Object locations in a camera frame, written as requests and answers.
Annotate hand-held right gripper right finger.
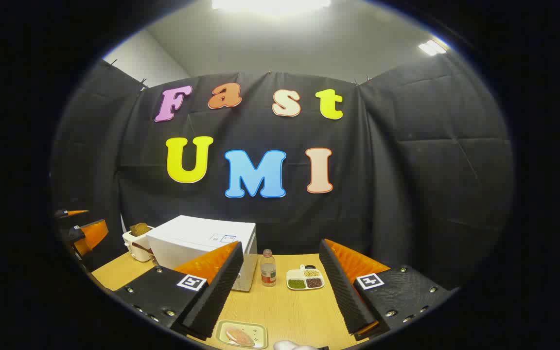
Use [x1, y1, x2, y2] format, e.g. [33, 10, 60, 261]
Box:
[319, 238, 455, 341]

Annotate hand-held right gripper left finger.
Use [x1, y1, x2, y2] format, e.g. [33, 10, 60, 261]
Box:
[114, 241, 245, 341]

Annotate tan food piece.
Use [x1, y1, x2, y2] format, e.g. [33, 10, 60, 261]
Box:
[225, 327, 255, 347]

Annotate white microwave oven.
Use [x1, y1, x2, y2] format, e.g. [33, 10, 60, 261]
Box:
[146, 215, 258, 292]

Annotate divided dish of beans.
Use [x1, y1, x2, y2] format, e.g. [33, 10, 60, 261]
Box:
[286, 264, 325, 291]

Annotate white toaster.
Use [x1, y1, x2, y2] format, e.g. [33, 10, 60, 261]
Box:
[122, 225, 155, 263]

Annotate pale green square plate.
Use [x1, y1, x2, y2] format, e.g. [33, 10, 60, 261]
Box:
[215, 319, 268, 350]

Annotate small bottle with red label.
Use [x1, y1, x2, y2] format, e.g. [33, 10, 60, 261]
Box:
[260, 249, 277, 287]

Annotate black backdrop cloth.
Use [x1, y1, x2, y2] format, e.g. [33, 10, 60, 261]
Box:
[51, 51, 515, 292]

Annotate small ceiling light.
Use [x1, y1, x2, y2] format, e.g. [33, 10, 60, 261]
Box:
[419, 39, 448, 55]

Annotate large ceiling light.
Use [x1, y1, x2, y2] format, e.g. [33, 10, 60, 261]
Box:
[212, 0, 332, 13]

